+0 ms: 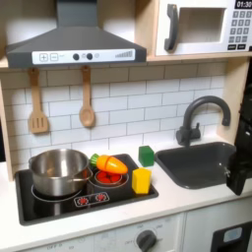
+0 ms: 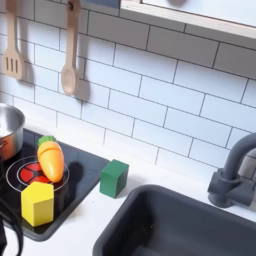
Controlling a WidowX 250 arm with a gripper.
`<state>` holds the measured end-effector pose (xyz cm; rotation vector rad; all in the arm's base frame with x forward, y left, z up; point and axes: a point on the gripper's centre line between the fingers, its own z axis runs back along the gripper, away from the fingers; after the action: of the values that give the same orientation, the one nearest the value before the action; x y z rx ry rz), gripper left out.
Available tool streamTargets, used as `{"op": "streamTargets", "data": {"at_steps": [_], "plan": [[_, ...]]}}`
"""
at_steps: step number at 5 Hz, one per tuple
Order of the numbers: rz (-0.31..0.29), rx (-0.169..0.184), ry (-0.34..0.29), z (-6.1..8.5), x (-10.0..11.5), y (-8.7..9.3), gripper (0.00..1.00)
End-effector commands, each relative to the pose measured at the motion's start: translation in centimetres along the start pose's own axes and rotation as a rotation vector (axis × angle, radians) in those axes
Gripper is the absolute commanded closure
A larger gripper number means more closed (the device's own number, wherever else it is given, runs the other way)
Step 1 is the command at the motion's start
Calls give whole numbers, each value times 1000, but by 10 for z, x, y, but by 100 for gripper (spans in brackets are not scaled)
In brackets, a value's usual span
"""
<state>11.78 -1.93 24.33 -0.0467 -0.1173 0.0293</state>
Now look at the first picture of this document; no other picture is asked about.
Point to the orange toy carrot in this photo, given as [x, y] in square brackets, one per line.
[113, 164]

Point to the yellow block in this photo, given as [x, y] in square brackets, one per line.
[141, 180]

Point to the dark grey tap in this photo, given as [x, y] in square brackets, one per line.
[190, 124]

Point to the grey range hood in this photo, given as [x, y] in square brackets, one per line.
[75, 42]

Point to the steel pot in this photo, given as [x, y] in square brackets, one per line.
[59, 170]

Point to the dark grey sink basin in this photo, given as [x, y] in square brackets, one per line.
[197, 164]

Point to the wooden spoon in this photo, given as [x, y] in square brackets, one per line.
[87, 114]

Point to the white toy microwave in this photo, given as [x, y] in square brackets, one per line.
[197, 46]

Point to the slotted wooden spatula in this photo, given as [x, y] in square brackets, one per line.
[37, 121]

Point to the grey oven knob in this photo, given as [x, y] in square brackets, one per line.
[146, 240]

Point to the black toy stove top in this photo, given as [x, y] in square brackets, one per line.
[49, 210]

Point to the wooden microwave shelf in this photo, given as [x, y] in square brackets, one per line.
[197, 57]

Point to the green block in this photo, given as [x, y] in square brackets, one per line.
[146, 156]

